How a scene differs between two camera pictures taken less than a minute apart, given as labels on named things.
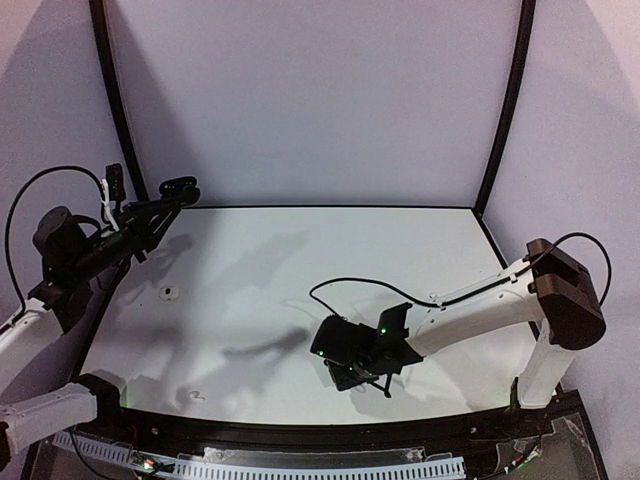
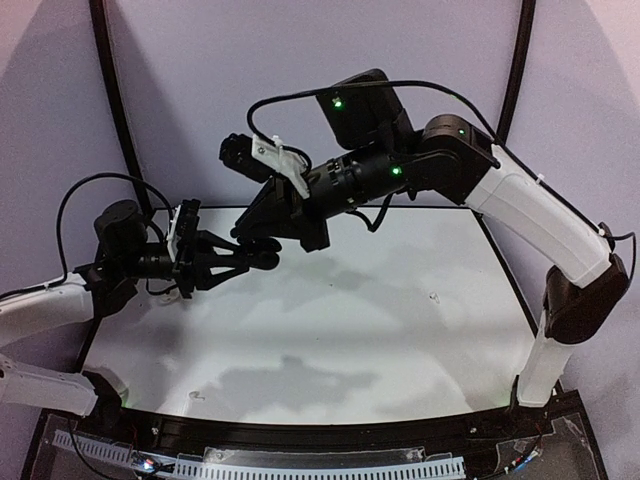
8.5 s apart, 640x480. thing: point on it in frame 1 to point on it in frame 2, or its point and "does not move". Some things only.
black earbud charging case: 184,190 to 262,252
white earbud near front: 194,394 does not move
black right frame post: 527,20 does not move
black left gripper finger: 164,227 to 212,280
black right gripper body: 348,375 to 298,209
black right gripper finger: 385,389 to 260,228
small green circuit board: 143,462 does not move
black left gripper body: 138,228 to 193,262
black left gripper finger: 149,207 to 210,240
